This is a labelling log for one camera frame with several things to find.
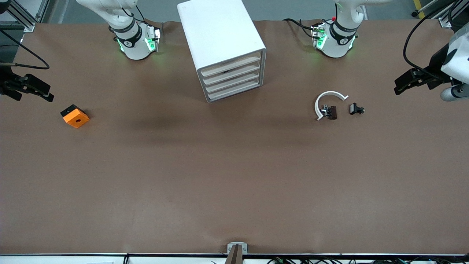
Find white table edge rail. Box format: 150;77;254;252
0;253;469;264

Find grey table clamp bracket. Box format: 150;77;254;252
227;242;248;254

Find white plastic drawer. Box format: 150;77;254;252
207;80;264;102
204;71;264;94
202;63;263;85
200;54;262;77

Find aluminium frame profile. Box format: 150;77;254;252
0;0;49;33

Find grey metal pole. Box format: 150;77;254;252
411;0;442;18

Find white drawer cabinet housing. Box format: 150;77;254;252
177;0;267;103

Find orange box with round hole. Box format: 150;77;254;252
60;104;90;129

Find black cable bundle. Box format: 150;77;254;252
267;257;469;264

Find small dark brown motor part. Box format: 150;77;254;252
321;104;338;120

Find black cable loop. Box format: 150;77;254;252
0;29;50;70
403;0;460;82

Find brown camera post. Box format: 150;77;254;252
225;245;244;264

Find white half-round pipe clamp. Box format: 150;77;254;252
314;91;349;121

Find black base cable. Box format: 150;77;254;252
283;18;320;39

